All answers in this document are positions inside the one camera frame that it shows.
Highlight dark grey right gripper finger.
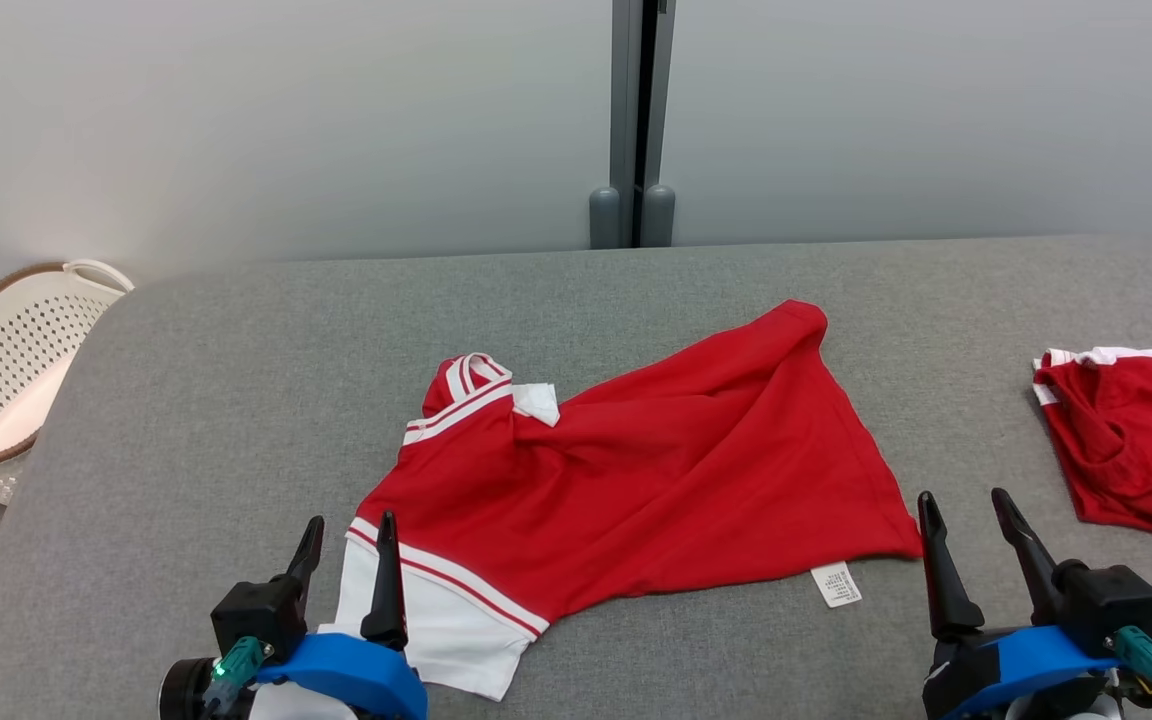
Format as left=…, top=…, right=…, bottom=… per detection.
left=916, top=490, right=986, bottom=642
left=990, top=487, right=1069, bottom=628

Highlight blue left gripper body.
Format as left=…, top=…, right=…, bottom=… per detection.
left=255, top=631, right=430, bottom=720

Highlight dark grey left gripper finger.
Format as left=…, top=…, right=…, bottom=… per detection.
left=285, top=516, right=326, bottom=602
left=360, top=511, right=410, bottom=652

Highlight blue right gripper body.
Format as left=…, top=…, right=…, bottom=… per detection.
left=920, top=624, right=1123, bottom=720

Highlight red white sports shorts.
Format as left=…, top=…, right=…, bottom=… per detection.
left=1030, top=346, right=1152, bottom=550

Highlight red white basketball jersey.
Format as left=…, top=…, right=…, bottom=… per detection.
left=319, top=299, right=926, bottom=702

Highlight white perforated laundry basket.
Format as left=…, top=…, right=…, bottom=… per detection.
left=0, top=259, right=136, bottom=507

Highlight left camera cable green plug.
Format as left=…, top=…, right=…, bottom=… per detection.
left=198, top=636, right=273, bottom=719

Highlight grey aluminium partition post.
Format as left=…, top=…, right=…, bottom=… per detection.
left=588, top=0, right=679, bottom=250

